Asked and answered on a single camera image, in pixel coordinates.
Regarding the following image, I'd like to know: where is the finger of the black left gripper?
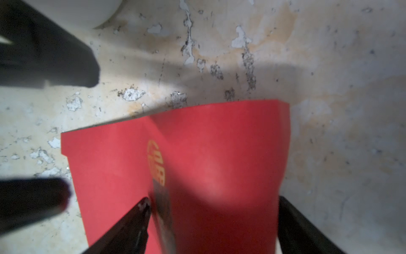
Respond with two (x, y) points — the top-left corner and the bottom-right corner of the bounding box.
(1, 178), (71, 235)
(1, 1), (100, 88)

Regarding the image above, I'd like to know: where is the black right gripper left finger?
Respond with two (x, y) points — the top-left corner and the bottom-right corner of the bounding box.
(84, 197), (151, 254)

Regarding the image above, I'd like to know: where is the red envelope gold sticker back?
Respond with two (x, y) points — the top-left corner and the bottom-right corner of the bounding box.
(61, 100), (290, 254)

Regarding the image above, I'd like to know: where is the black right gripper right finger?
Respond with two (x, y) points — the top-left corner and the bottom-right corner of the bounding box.
(278, 196), (344, 254)

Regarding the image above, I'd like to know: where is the white plastic storage box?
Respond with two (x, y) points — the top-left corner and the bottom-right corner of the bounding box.
(25, 0), (123, 29)

